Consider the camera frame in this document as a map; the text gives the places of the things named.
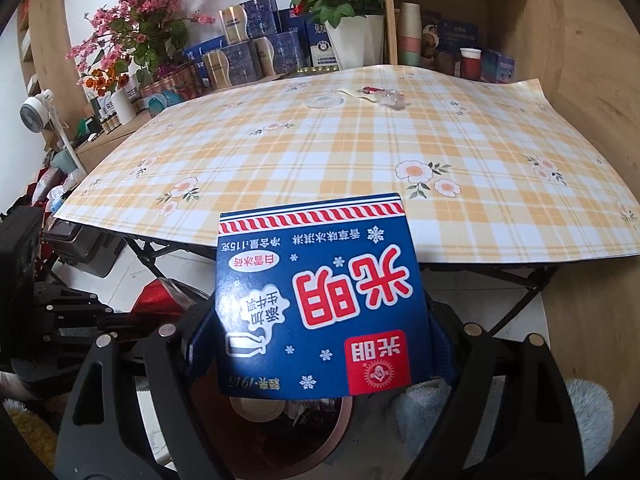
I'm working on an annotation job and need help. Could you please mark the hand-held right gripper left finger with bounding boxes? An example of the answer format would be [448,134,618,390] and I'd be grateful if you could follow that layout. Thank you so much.
[55,299,227,480]

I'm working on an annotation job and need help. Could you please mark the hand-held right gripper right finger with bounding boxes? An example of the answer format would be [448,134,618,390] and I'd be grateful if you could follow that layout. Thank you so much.
[425,299,587,480]

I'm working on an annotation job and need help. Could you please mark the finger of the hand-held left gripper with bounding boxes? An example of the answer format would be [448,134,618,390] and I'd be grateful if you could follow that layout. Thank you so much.
[34,282,134,322]
[49,326,147,350]

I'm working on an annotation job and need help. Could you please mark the white paper bowl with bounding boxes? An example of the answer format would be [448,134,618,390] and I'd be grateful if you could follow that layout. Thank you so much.
[230,396,288,423]

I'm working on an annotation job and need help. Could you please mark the blue and white carton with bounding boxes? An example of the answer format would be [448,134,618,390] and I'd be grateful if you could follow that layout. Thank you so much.
[215,193,433,398]

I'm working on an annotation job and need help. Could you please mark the black storage case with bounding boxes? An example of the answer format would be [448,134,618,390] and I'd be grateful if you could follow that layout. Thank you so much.
[45,220,126,278]

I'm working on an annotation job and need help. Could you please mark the wooden side cabinet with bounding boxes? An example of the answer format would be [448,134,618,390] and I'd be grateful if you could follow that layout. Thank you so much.
[75,110,151,171]

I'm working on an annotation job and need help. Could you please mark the white standing fan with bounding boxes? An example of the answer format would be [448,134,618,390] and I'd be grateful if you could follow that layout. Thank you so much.
[20,89,88,171]

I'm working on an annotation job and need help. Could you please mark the orange flowers in white vase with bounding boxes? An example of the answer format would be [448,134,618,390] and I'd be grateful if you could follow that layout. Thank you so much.
[80,60,138,126]

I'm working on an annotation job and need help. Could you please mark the yellow plaid flowered tablecloth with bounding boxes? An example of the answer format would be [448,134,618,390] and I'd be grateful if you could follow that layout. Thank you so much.
[52,64,640,266]

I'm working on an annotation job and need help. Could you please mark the copper basket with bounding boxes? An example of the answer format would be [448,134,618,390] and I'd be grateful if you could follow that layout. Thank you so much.
[140,62,201,106]

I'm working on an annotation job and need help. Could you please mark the clear plastic wrapper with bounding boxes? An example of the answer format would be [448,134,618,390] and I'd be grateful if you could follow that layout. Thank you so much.
[337,85,408,111]

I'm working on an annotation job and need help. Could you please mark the pink blossom plant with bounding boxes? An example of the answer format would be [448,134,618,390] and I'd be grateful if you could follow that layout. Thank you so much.
[67,0,208,86]

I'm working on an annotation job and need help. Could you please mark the clear plastic lid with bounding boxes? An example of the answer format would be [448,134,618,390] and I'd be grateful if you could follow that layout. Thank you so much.
[306,92,346,110]

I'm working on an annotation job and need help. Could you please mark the red cup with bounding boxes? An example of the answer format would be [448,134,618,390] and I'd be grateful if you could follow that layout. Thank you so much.
[460,47,482,80]

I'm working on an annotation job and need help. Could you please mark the small blue shelf box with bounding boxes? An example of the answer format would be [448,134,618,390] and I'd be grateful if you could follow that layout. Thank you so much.
[482,50,516,83]

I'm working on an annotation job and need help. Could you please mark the stack of blue gift boxes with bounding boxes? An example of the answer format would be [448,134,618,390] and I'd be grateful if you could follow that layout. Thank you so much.
[182,0,341,91]

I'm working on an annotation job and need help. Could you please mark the stack of paper cups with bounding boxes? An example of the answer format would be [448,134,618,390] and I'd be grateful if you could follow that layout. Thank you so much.
[397,2,423,66]

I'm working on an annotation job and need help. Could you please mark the blue printed card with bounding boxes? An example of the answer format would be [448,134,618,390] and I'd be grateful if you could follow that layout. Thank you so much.
[437,10,478,53]

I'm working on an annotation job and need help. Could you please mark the red rose plant white pot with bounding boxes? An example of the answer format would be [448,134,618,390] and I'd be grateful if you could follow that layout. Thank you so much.
[284,0,386,71]

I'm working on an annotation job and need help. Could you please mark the black folding table frame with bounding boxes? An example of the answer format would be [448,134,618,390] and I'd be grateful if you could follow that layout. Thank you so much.
[120,236,561,343]

